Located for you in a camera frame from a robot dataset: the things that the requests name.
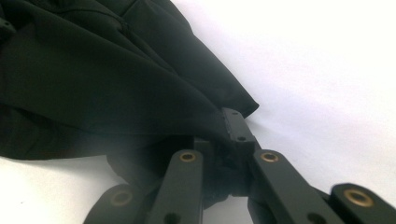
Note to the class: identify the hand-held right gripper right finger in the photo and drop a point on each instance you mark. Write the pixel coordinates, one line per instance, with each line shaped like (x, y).
(238, 130)

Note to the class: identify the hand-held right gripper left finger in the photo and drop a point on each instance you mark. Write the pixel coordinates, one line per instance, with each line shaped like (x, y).
(204, 145)

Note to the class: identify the black shorts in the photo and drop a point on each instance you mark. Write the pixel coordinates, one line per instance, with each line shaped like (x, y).
(93, 77)

